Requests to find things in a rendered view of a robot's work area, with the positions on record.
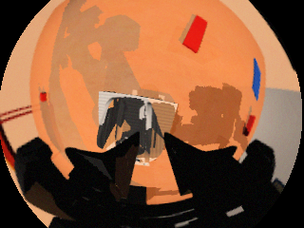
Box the blue flat rectangular plate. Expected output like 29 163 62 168
252 58 261 102

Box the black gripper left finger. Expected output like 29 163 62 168
65 130 140 199

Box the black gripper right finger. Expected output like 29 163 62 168
163 132 237 195

